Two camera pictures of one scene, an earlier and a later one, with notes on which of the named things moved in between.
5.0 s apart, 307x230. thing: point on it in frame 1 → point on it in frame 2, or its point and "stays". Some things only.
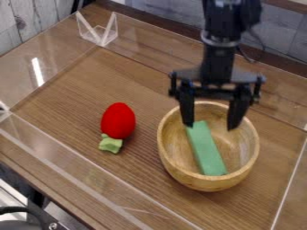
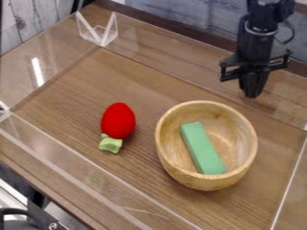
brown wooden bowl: [238, 146] stays
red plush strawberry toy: [117, 126] stays
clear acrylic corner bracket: [100, 35] stays
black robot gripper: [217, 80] → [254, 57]
